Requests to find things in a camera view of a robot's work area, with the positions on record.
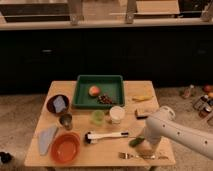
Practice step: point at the small metal cup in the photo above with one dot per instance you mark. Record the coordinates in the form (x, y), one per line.
(66, 121)

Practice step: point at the white handled dish brush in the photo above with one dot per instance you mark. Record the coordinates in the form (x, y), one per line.
(92, 137)

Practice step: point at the yellow banana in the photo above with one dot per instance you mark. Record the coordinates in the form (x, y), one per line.
(141, 98)

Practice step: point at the grey folded cloth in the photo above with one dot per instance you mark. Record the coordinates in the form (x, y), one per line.
(45, 138)

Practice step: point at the red apple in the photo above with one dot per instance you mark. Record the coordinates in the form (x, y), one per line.
(94, 91)

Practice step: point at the green plastic tray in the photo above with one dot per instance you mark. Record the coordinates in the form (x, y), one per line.
(111, 85)

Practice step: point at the wooden table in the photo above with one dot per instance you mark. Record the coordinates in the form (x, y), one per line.
(105, 152)

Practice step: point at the dark grape bunch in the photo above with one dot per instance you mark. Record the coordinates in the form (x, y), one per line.
(105, 99)

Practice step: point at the red plastic bowl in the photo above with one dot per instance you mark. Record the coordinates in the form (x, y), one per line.
(65, 148)

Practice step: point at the black object on floor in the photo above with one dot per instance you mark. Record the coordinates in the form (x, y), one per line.
(5, 157)

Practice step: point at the plastic bottle on floor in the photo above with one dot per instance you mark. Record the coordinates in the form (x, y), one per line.
(188, 92)

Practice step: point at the white plastic cup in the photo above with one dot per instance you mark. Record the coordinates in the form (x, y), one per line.
(116, 114)

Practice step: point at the green pepper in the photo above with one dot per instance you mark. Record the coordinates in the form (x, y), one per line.
(136, 141)

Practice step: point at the silver metal fork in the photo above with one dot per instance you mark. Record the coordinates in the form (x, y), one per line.
(124, 155)

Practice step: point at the small brown black block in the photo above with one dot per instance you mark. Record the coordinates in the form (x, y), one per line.
(140, 114)

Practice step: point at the green plastic cup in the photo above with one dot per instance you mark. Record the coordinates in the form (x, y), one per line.
(97, 117)

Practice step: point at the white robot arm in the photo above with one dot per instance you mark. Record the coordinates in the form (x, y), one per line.
(161, 123)

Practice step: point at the blue sponge in bowl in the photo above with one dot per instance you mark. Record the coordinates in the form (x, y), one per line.
(59, 104)

